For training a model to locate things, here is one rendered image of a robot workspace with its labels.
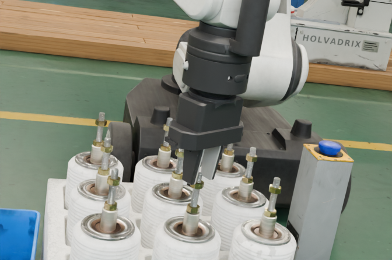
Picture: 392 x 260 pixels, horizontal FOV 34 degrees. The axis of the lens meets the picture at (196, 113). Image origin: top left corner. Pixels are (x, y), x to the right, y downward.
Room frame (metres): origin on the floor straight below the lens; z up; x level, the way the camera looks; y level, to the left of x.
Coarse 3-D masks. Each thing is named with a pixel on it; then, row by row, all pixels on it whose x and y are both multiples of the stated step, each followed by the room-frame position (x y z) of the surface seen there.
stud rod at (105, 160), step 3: (105, 138) 0.91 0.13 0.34; (108, 138) 0.92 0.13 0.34; (105, 141) 0.91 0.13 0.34; (108, 141) 0.91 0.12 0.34; (105, 144) 0.91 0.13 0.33; (108, 144) 0.91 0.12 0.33; (105, 153) 0.91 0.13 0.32; (108, 153) 0.92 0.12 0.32; (105, 156) 0.91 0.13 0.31; (108, 156) 0.92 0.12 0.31; (102, 159) 0.91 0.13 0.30; (105, 159) 0.91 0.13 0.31; (102, 162) 0.91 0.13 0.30; (105, 162) 0.91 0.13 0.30; (102, 165) 0.91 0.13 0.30; (105, 165) 0.91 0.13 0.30; (102, 168) 0.91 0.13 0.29; (105, 168) 0.91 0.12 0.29
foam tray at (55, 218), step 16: (48, 192) 1.03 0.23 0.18; (64, 192) 1.07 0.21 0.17; (48, 208) 0.97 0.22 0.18; (48, 224) 0.91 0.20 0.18; (64, 224) 0.92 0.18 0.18; (48, 240) 0.87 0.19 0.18; (64, 240) 0.87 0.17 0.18; (48, 256) 0.82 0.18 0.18; (64, 256) 0.83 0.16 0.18; (144, 256) 0.86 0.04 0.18; (224, 256) 0.90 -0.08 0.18
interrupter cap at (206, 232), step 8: (176, 216) 0.86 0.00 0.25; (168, 224) 0.84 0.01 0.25; (176, 224) 0.84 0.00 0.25; (200, 224) 0.85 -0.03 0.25; (208, 224) 0.85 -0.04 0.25; (168, 232) 0.81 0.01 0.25; (176, 232) 0.82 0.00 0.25; (200, 232) 0.83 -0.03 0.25; (208, 232) 0.83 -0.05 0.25; (184, 240) 0.80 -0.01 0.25; (192, 240) 0.80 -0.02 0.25; (200, 240) 0.80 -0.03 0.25; (208, 240) 0.81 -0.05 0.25
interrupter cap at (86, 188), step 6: (90, 180) 0.94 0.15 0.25; (78, 186) 0.91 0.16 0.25; (84, 186) 0.92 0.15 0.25; (90, 186) 0.92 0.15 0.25; (120, 186) 0.94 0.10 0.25; (84, 192) 0.90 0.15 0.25; (90, 192) 0.90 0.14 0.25; (96, 192) 0.91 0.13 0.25; (120, 192) 0.92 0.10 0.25; (90, 198) 0.88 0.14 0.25; (96, 198) 0.88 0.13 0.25; (102, 198) 0.88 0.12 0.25; (120, 198) 0.90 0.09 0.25
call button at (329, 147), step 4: (324, 140) 1.11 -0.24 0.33; (320, 144) 1.09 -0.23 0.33; (324, 144) 1.09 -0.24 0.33; (328, 144) 1.09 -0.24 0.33; (332, 144) 1.10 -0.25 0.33; (336, 144) 1.10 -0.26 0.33; (320, 148) 1.09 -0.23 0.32; (324, 148) 1.08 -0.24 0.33; (328, 148) 1.08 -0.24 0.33; (332, 148) 1.08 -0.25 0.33; (336, 148) 1.08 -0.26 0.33; (340, 148) 1.09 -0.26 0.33; (324, 152) 1.08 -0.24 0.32; (328, 152) 1.08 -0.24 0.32; (332, 152) 1.08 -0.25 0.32; (336, 152) 1.08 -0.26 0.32
